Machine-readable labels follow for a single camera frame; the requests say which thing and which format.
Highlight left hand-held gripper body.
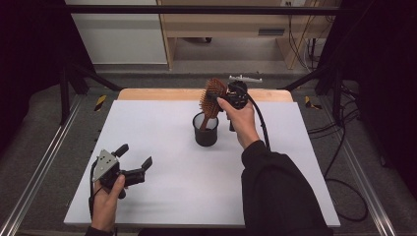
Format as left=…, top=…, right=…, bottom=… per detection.
left=91, top=148, right=147, bottom=201

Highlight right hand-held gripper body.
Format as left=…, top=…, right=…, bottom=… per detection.
left=225, top=74, right=264, bottom=111

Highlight brown wooden hairbrush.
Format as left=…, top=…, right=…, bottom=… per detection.
left=199, top=77, right=228, bottom=132

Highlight black mesh pen holder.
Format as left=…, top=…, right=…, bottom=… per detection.
left=192, top=111, right=219, bottom=148

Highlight person's right hand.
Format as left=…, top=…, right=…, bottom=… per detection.
left=215, top=96, right=260, bottom=150

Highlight person's left hand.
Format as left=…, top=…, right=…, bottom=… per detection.
left=89, top=174, right=126, bottom=232

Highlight light wooden desk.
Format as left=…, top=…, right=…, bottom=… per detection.
left=156, top=0, right=342, bottom=71

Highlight white cabinet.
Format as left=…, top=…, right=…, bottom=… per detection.
left=64, top=0, right=168, bottom=65

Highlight black curtain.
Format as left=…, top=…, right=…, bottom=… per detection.
left=0, top=0, right=96, bottom=155
left=319, top=0, right=417, bottom=198

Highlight left hand-held gripper cable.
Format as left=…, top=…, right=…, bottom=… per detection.
left=88, top=159, right=100, bottom=221

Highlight hand-held gripper cable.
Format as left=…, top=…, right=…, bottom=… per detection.
left=88, top=159, right=100, bottom=221
left=245, top=92, right=272, bottom=152

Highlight right hand-held gripper cable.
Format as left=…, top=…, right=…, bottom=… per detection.
left=245, top=92, right=272, bottom=152

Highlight aluminium rail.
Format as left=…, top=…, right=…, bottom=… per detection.
left=340, top=137, right=398, bottom=236
left=0, top=94, right=84, bottom=236

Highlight black metal frame stand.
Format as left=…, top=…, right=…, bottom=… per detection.
left=280, top=62, right=346, bottom=126
left=59, top=62, right=123, bottom=126

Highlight black cables under desk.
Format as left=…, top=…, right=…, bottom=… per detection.
left=287, top=14, right=328, bottom=72

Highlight black horizontal frame bar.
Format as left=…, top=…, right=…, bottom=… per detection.
left=63, top=4, right=342, bottom=16

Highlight black floor cable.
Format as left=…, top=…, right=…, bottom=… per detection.
left=308, top=83, right=370, bottom=223

